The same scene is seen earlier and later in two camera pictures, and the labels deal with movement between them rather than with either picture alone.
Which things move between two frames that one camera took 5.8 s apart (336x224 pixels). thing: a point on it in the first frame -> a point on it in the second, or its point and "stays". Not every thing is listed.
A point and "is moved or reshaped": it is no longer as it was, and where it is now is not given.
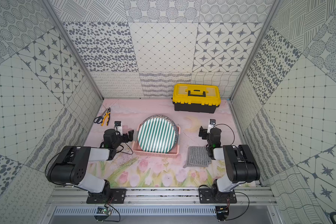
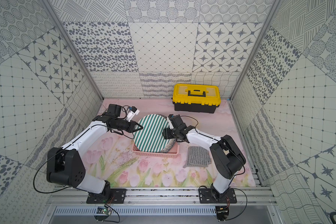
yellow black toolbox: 196,98 stays
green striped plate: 157,135 is moved or reshaped
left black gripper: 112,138 -> 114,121
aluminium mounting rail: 259,195 stays
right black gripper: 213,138 -> 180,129
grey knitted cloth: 198,156 stays
